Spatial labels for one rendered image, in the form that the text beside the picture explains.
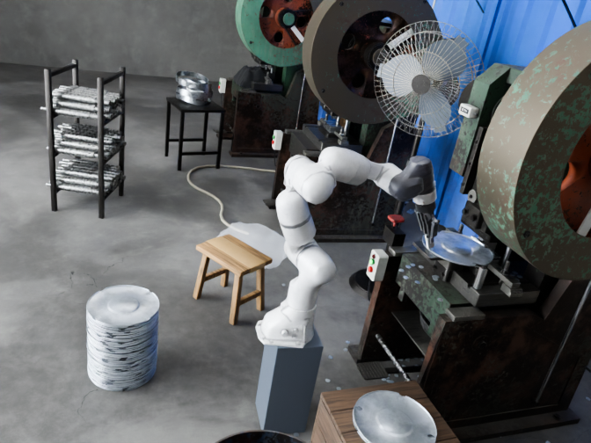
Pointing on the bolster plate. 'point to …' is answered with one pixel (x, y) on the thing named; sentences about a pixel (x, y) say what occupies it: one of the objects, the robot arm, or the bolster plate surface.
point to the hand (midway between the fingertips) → (429, 241)
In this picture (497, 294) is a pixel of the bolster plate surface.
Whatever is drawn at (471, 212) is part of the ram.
